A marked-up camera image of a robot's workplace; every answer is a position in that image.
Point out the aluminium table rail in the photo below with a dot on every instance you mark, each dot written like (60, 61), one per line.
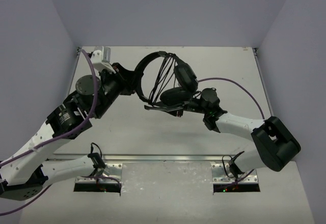
(142, 157)

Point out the aluminium base plate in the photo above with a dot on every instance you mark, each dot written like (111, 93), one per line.
(111, 175)
(222, 175)

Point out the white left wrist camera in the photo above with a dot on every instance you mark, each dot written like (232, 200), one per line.
(100, 58)

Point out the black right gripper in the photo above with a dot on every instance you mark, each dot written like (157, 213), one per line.
(180, 111)

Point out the black headset with microphone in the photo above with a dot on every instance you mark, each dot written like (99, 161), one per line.
(175, 82)

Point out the right aluminium base plate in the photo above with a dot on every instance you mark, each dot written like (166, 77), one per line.
(222, 175)

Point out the left aluminium base plate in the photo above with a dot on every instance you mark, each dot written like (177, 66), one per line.
(111, 175)

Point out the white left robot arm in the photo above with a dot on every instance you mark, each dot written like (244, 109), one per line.
(27, 172)

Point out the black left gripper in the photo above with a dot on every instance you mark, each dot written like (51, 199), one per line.
(122, 76)

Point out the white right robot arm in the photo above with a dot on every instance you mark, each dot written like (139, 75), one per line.
(275, 146)

